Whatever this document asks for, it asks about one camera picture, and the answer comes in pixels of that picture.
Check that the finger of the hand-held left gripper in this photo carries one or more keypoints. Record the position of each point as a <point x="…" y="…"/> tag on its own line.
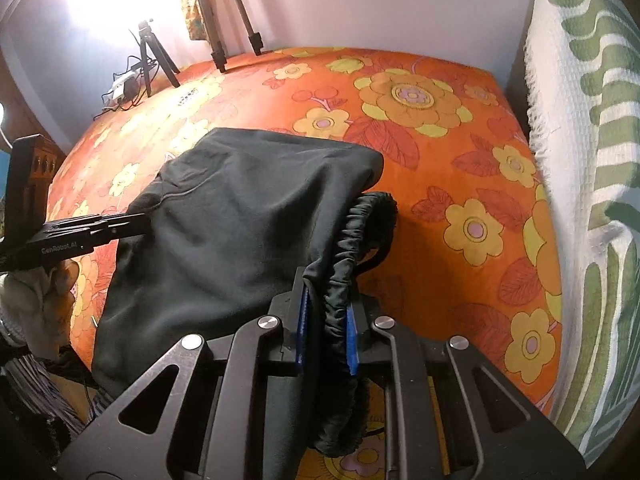
<point x="122" y="224"/>

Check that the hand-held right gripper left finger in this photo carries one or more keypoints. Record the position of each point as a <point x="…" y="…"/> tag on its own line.
<point x="301" y="320"/>

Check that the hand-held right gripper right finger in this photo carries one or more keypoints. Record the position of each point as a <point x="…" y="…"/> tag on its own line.
<point x="352" y="340"/>

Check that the dark green pants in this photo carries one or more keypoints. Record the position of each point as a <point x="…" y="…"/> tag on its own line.
<point x="235" y="230"/>

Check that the person's left hand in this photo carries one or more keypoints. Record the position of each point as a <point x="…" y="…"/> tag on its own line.
<point x="30" y="300"/>

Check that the carved wooden furniture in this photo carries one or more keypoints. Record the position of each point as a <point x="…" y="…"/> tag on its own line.
<point x="47" y="180"/>

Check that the white charger box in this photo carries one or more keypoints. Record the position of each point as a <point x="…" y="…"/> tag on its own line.
<point x="122" y="91"/>

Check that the person's striped clothing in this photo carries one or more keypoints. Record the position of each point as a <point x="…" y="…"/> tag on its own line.
<point x="30" y="385"/>

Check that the white clip lamp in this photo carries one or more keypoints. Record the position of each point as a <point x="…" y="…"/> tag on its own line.
<point x="2" y="115"/>

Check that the power strip with chargers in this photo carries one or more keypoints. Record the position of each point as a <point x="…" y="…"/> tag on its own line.
<point x="134" y="62"/>

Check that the small black tripod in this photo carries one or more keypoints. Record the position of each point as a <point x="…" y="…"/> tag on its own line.
<point x="145" y="30"/>

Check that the yellow patterned cloth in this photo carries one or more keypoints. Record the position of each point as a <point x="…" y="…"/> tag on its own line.
<point x="192" y="20"/>

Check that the orange floral bed sheet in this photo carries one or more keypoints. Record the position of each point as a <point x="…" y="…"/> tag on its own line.
<point x="450" y="125"/>

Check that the green and white blanket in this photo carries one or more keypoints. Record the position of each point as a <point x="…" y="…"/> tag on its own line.
<point x="575" y="110"/>

